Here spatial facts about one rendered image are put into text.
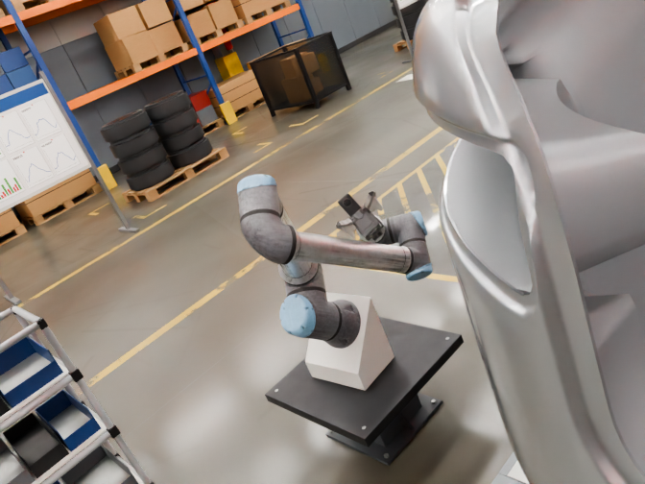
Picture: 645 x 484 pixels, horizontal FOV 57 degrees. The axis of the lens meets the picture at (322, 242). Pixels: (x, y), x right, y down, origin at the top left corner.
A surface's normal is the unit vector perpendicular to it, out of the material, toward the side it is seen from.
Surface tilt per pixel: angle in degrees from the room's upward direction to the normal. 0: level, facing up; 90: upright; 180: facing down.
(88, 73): 90
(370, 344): 90
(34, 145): 90
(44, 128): 90
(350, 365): 46
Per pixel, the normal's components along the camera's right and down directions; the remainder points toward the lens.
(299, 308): -0.68, -0.15
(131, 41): 0.69, 0.03
